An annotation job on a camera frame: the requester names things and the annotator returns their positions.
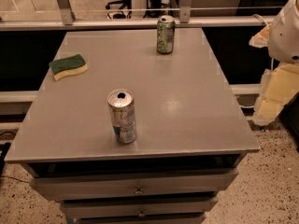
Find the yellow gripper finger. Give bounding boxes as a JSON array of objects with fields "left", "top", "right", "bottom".
[
  {"left": 249, "top": 25, "right": 270, "bottom": 49},
  {"left": 252, "top": 63, "right": 299, "bottom": 126}
]

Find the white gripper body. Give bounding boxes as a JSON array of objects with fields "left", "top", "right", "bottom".
[{"left": 268, "top": 0, "right": 299, "bottom": 63}]

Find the silver blue redbull can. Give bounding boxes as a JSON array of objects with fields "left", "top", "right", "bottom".
[{"left": 107, "top": 89, "right": 136, "bottom": 144}]

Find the green soda can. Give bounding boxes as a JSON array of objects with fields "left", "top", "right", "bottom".
[{"left": 157, "top": 15, "right": 176, "bottom": 54}]

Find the grey drawer cabinet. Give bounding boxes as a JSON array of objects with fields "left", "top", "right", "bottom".
[{"left": 7, "top": 28, "right": 259, "bottom": 224}]

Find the top grey drawer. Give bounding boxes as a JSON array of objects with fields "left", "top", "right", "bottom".
[{"left": 30, "top": 168, "right": 238, "bottom": 201}]

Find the grey drawer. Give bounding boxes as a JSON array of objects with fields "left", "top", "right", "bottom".
[
  {"left": 60, "top": 197, "right": 218, "bottom": 218},
  {"left": 30, "top": 168, "right": 238, "bottom": 201}
]

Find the green yellow sponge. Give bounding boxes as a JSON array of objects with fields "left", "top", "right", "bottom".
[{"left": 49, "top": 54, "right": 88, "bottom": 81}]

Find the middle grey drawer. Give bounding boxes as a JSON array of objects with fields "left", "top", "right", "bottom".
[{"left": 60, "top": 197, "right": 218, "bottom": 218}]

